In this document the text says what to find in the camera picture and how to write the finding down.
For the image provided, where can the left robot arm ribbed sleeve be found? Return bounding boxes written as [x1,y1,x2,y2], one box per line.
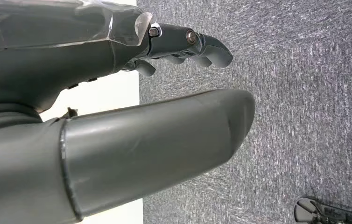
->
[0,103,43,134]

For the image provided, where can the black stand foot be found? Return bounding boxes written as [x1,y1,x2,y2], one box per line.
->
[294,196,352,224]

